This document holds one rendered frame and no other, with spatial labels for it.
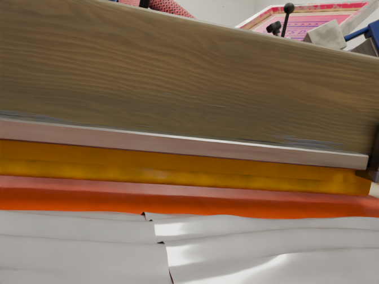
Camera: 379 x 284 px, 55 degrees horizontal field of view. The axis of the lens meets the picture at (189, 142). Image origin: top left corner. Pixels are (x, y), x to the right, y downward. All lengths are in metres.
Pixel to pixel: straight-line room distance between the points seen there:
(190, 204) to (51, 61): 0.11
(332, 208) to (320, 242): 0.09
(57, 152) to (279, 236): 0.12
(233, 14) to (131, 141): 4.61
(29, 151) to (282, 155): 0.14
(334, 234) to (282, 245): 0.03
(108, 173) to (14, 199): 0.05
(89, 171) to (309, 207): 0.14
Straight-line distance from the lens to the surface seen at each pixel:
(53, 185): 0.22
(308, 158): 0.23
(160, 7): 0.91
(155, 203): 0.21
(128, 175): 0.22
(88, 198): 0.20
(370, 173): 0.27
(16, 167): 0.22
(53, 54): 0.20
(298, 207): 0.25
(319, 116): 0.25
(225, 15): 4.74
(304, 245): 0.18
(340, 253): 0.17
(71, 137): 0.19
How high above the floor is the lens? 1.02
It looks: 8 degrees down
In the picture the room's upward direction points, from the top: 8 degrees clockwise
